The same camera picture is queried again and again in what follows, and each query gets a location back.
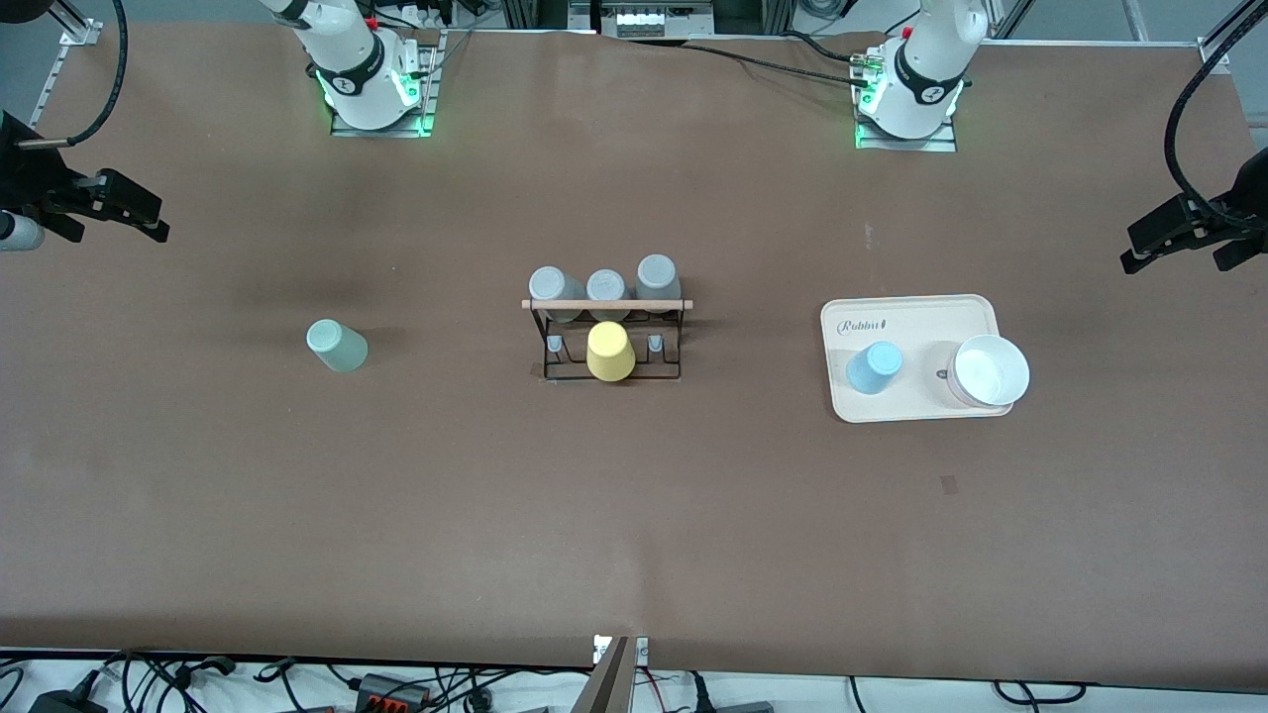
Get mint green cup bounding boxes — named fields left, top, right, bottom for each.
left=306, top=319, right=370, bottom=374

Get light blue cup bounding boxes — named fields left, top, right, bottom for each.
left=845, top=342, right=904, bottom=395

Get white bowl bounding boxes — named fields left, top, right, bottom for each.
left=946, top=334, right=1031, bottom=409

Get cream plastic tray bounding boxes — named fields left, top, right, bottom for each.
left=820, top=294, right=1015, bottom=424

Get grey cup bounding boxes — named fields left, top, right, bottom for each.
left=635, top=255, right=683, bottom=314
left=586, top=269, right=631, bottom=321
left=528, top=265, right=585, bottom=324

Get black power adapter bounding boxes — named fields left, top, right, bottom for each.
left=28, top=687, right=110, bottom=713

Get yellow cup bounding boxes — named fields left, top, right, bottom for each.
left=586, top=321, right=637, bottom=383

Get white power strip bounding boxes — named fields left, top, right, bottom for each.
left=598, top=0, right=715, bottom=41

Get black terminal block orange levers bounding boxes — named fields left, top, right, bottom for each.
left=355, top=672, right=434, bottom=713

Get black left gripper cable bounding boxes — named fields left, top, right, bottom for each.
left=1164, top=0, right=1268, bottom=227

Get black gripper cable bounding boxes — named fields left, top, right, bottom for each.
left=1164, top=0, right=1268, bottom=227
left=14, top=0, right=131, bottom=150

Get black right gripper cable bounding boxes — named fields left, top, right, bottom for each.
left=14, top=0, right=131, bottom=150

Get aluminium frame rail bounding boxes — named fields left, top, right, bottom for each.
left=27, top=0, right=106, bottom=132

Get aluminium corner bracket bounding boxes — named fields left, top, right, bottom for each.
left=1197, top=0, right=1268, bottom=76

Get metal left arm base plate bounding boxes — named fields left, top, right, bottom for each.
left=853, top=50, right=960, bottom=153

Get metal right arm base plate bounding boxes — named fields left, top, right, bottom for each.
left=330, top=30, right=443, bottom=139

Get short black table cable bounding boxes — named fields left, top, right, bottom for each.
left=783, top=30, right=879, bottom=66

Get long black table cable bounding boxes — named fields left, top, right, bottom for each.
left=616, top=36, right=875, bottom=88

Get black wire cup rack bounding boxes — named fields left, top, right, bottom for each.
left=522, top=297, right=694, bottom=385

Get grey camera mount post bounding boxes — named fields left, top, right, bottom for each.
left=572, top=635, right=651, bottom=713

